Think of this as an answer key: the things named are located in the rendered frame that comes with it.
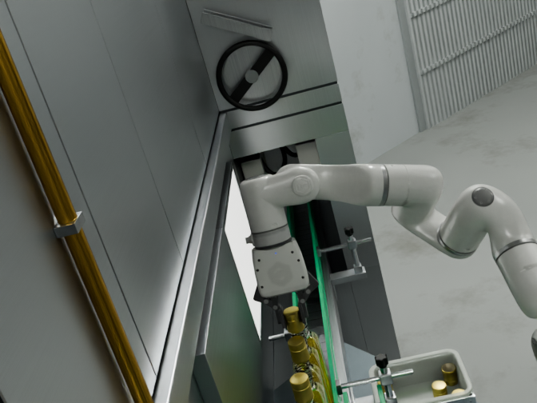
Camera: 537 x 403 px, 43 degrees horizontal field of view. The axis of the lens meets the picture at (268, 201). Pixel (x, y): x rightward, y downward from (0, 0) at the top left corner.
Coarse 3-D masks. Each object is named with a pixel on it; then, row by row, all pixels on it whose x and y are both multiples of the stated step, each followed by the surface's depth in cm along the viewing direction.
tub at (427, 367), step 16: (432, 352) 170; (448, 352) 169; (400, 368) 171; (416, 368) 171; (432, 368) 171; (464, 368) 162; (400, 384) 172; (416, 384) 172; (464, 384) 159; (400, 400) 168; (416, 400) 167; (432, 400) 155; (448, 400) 155
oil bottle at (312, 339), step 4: (312, 332) 148; (308, 336) 146; (312, 336) 146; (316, 336) 148; (308, 340) 145; (312, 340) 145; (316, 340) 146; (308, 344) 145; (312, 344) 145; (316, 344) 145; (316, 348) 145; (320, 348) 149; (320, 352) 147; (320, 356) 146; (320, 360) 146; (324, 364) 149; (324, 368) 147; (324, 372) 147; (328, 376) 152; (328, 380) 150; (328, 384) 149; (328, 388) 149; (332, 396) 150; (332, 400) 150
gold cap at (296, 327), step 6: (294, 306) 139; (288, 312) 137; (294, 312) 137; (288, 318) 137; (294, 318) 136; (300, 318) 138; (288, 324) 137; (294, 324) 137; (300, 324) 138; (288, 330) 138; (294, 330) 138; (300, 330) 138
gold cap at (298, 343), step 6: (294, 336) 135; (300, 336) 134; (288, 342) 134; (294, 342) 133; (300, 342) 132; (294, 348) 132; (300, 348) 132; (306, 348) 134; (294, 354) 133; (300, 354) 133; (306, 354) 134; (294, 360) 134; (300, 360) 133; (306, 360) 134
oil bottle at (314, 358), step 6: (312, 348) 142; (312, 354) 140; (318, 354) 143; (312, 360) 140; (318, 360) 140; (294, 366) 140; (318, 366) 140; (324, 378) 144; (324, 384) 142; (330, 396) 148; (330, 402) 144
